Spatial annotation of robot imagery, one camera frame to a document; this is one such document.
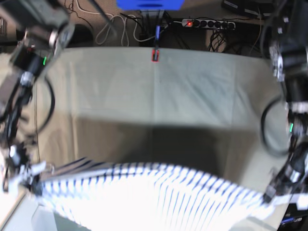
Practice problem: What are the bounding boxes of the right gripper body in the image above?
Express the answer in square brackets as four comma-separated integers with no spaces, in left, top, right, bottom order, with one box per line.
[0,143,47,195]

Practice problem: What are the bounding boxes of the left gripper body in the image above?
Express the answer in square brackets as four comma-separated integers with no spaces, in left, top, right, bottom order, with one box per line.
[263,144,308,204]

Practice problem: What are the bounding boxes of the blue white striped t-shirt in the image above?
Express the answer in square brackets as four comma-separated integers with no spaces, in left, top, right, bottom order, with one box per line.
[32,162,274,231]

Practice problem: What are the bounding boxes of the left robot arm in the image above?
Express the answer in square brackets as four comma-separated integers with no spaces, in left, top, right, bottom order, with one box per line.
[260,0,308,204]

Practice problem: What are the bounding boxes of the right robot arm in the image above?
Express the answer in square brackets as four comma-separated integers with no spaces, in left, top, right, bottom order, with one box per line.
[0,0,75,193]

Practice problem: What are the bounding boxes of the white bin bottom left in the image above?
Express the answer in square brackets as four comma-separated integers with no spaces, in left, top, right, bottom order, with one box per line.
[0,193,57,231]

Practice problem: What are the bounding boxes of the green table cloth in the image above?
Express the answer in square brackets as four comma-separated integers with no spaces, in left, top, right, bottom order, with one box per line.
[0,47,308,231]

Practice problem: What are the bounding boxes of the black round stool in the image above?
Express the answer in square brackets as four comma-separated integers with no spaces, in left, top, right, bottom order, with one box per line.
[67,24,94,48]

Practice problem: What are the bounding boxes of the red clamp top centre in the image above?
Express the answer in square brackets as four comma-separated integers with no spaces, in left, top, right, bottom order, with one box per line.
[152,48,159,63]

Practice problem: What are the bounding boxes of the black power strip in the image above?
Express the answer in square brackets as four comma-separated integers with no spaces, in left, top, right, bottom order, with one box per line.
[181,19,236,30]

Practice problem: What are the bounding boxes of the blue box top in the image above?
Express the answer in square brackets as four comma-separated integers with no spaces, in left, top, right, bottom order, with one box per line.
[116,0,184,11]

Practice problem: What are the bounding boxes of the white cable on floor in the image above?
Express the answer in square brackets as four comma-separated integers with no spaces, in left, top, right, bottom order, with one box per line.
[72,0,157,47]

